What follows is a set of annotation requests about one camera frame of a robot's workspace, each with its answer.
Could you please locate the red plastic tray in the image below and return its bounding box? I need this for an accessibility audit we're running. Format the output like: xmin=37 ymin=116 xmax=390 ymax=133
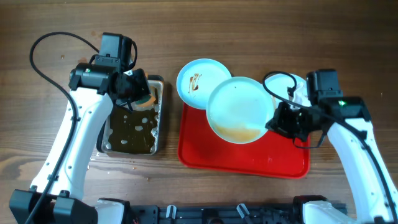
xmin=177 ymin=104 xmax=310 ymax=179

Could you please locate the orange green scrub sponge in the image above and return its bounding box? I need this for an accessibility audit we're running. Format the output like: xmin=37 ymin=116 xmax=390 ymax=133
xmin=134 ymin=95 xmax=156 ymax=108

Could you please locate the white plate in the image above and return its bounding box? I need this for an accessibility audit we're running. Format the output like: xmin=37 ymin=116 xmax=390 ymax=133
xmin=206 ymin=77 xmax=274 ymax=144
xmin=265 ymin=73 xmax=307 ymax=101
xmin=176 ymin=58 xmax=232 ymax=110

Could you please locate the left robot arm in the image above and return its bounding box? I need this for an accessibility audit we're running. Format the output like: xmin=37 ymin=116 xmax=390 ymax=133
xmin=9 ymin=33 xmax=150 ymax=223

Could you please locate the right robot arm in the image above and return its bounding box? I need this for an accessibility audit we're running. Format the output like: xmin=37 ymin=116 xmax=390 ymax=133
xmin=262 ymin=69 xmax=397 ymax=223

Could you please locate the black water tray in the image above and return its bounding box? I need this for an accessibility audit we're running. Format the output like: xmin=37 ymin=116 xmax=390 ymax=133
xmin=96 ymin=75 xmax=164 ymax=156

